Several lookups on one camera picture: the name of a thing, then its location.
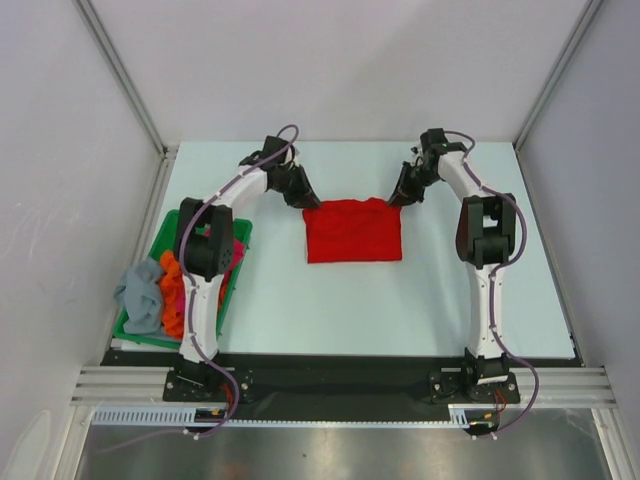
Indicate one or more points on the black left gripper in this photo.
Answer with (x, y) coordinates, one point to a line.
(303, 196)

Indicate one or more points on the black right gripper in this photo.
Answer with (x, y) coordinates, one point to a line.
(409, 183)

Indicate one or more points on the red t shirt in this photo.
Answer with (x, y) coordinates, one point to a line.
(353, 231)

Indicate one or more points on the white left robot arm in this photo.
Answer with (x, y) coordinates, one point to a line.
(214, 218)

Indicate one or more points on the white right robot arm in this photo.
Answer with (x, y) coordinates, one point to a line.
(491, 235)

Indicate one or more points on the green plastic bin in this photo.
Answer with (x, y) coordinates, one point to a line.
(164, 240)

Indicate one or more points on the magenta t shirt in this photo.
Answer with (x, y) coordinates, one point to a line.
(235, 255)

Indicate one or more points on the orange t shirt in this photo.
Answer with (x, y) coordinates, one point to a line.
(172, 288)

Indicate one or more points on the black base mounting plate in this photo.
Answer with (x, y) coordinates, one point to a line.
(322, 388)

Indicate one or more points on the grey blue t shirt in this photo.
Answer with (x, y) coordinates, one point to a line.
(139, 296)

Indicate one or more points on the right aluminium corner post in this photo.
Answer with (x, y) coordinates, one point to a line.
(577, 35)

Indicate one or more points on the aluminium corner post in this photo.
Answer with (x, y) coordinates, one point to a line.
(577, 35)
(108, 50)

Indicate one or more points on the aluminium frame rail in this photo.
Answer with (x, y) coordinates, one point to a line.
(556, 387)

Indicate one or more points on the left aluminium corner post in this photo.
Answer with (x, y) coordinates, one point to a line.
(108, 50)

